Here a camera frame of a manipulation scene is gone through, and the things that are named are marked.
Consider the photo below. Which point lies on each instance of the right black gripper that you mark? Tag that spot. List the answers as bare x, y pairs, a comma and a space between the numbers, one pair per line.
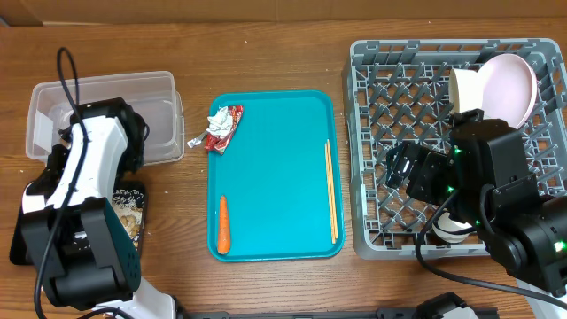
438, 175

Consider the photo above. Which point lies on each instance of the white paper cup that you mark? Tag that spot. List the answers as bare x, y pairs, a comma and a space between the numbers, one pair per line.
450, 231

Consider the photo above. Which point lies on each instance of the wooden chopstick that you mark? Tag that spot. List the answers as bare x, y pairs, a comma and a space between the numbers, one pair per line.
335, 209
330, 192

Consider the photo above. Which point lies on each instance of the right wooden chopstick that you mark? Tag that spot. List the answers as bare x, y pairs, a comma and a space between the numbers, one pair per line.
335, 209

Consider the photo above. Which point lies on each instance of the teal serving tray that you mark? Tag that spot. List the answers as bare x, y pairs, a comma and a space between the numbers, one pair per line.
273, 175

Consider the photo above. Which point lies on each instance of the orange carrot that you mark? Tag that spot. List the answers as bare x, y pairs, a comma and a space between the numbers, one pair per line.
224, 235

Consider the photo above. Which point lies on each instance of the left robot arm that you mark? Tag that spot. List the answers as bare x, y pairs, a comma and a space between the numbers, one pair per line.
83, 255

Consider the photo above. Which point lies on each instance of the grey dishwasher rack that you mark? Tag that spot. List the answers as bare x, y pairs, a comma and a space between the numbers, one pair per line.
397, 91

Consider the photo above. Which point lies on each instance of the black plastic tray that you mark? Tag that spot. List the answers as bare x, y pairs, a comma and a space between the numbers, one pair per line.
18, 253

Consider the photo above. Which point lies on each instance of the small white bowl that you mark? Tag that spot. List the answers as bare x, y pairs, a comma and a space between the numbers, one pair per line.
465, 90

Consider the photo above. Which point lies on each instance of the large white plate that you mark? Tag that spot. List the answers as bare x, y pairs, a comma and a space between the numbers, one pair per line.
509, 89

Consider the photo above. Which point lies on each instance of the left wooden chopstick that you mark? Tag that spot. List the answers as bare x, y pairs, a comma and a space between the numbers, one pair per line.
330, 192

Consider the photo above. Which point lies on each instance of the crumpled red foil wrapper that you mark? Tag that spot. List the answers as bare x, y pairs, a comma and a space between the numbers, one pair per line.
221, 129

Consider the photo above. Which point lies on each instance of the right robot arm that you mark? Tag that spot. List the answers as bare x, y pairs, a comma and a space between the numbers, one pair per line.
484, 182

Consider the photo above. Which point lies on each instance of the clear plastic storage bin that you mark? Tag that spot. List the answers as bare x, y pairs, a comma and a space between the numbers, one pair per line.
151, 94

